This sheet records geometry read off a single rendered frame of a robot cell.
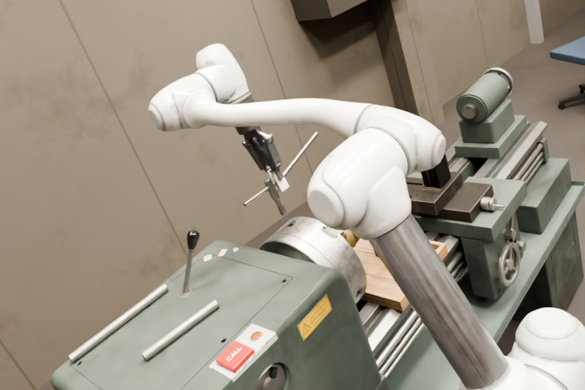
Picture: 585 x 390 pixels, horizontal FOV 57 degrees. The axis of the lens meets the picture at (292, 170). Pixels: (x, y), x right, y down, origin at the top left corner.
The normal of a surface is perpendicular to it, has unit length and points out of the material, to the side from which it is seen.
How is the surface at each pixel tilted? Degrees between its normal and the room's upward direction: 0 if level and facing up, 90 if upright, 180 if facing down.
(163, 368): 0
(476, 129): 90
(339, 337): 90
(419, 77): 90
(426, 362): 0
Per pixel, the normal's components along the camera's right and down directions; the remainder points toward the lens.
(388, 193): 0.48, -0.10
